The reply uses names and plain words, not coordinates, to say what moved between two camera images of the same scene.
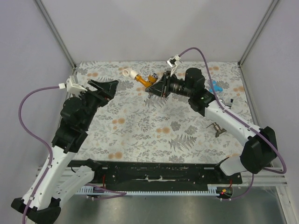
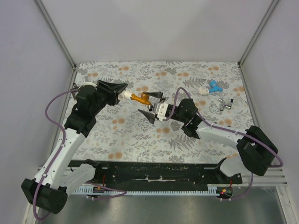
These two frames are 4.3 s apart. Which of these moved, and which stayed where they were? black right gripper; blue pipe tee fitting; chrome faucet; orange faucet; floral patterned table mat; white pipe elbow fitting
Moved: black right gripper; orange faucet; white pipe elbow fitting
Stayed: blue pipe tee fitting; floral patterned table mat; chrome faucet
